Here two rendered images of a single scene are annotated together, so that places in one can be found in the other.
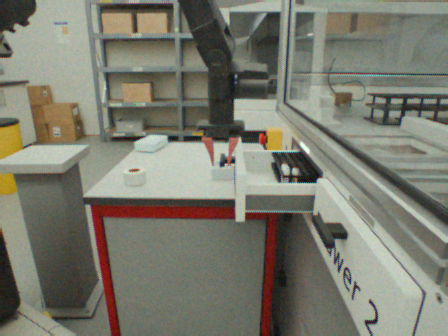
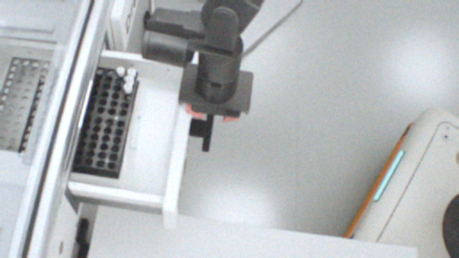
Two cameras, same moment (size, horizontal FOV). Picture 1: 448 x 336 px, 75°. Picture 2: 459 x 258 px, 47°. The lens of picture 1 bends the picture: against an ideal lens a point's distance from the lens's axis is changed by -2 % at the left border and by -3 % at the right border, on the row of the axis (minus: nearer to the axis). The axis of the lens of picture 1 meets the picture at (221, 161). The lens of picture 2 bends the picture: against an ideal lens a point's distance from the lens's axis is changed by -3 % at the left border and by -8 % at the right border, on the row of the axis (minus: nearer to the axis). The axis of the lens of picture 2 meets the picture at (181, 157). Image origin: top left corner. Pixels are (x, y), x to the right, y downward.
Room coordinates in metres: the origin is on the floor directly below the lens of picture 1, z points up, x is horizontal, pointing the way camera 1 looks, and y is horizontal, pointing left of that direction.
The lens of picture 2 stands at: (1.04, -0.01, 1.69)
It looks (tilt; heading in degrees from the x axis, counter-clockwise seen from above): 68 degrees down; 186
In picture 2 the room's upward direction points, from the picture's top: 1 degrees clockwise
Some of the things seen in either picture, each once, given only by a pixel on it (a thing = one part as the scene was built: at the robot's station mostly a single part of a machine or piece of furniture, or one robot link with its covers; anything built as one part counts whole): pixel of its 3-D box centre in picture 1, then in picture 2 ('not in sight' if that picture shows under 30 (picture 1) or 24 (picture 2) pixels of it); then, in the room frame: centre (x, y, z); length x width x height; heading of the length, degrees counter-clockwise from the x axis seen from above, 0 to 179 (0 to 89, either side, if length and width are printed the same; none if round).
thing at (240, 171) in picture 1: (238, 172); (183, 134); (0.68, -0.04, 0.87); 0.29 x 0.02 x 0.11; 178
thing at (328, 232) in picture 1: (331, 230); not in sight; (0.36, -0.15, 0.91); 0.07 x 0.04 x 0.01; 178
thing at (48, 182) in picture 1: (59, 230); not in sight; (1.22, 0.76, 0.38); 0.30 x 0.30 x 0.76; 2
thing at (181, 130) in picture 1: (219, 72); not in sight; (4.66, 0.02, 1.00); 3.63 x 0.49 x 2.00; 92
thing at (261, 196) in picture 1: (325, 177); (59, 118); (0.67, -0.25, 0.86); 0.40 x 0.26 x 0.06; 88
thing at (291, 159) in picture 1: (321, 175); (64, 118); (0.67, -0.24, 0.87); 0.22 x 0.18 x 0.06; 88
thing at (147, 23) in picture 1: (154, 25); not in sight; (4.62, 0.96, 1.66); 0.41 x 0.32 x 0.28; 92
